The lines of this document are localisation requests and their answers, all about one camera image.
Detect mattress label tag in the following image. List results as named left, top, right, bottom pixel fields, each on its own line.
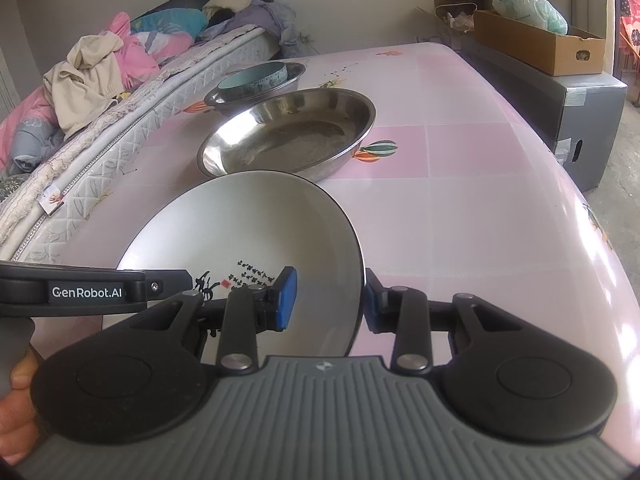
left=41, top=187, right=65, bottom=213

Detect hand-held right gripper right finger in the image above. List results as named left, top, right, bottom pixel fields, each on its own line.
left=364, top=267, right=541, bottom=376

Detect grey carton box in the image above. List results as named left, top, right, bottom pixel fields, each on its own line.
left=460, top=37, right=628, bottom=193

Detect long cardboard box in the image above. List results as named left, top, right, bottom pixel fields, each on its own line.
left=472, top=10, right=606, bottom=77

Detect hanging pink clothes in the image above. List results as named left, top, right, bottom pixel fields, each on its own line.
left=612, top=0, right=640, bottom=61

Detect white green plastic bag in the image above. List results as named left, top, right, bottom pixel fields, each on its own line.
left=492, top=0, right=569, bottom=36

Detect pink patterned tablecloth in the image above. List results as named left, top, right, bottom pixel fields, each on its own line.
left=30, top=40, right=640, bottom=461

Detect cyan patterned pillow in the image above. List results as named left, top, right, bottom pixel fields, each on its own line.
left=131, top=8, right=210, bottom=36

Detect cream garment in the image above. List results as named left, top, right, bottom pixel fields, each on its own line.
left=43, top=34, right=132, bottom=140

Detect wide steel bowl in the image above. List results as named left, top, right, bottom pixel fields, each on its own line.
left=204, top=61, right=307, bottom=118

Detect pile of clothes and bedding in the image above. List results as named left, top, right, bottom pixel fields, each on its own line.
left=0, top=12, right=173, bottom=171

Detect purple bedsheet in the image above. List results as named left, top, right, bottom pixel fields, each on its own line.
left=197, top=0, right=301, bottom=58

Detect open cardboard box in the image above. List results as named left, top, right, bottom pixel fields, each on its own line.
left=415, top=5, right=476, bottom=44

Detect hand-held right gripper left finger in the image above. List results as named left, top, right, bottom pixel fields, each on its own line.
left=102, top=266, right=298, bottom=376

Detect white ceramic plate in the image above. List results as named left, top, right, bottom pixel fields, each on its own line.
left=116, top=170, right=366, bottom=358

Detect blue ceramic bowl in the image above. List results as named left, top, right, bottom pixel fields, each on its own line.
left=217, top=61, right=290, bottom=97

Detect large steel plate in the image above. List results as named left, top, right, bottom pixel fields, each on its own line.
left=196, top=87, right=376, bottom=183

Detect white quilted mattress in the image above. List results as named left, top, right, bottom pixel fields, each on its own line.
left=0, top=27, right=281, bottom=261

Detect person's left hand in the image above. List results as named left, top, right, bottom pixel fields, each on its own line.
left=0, top=347, right=41, bottom=466

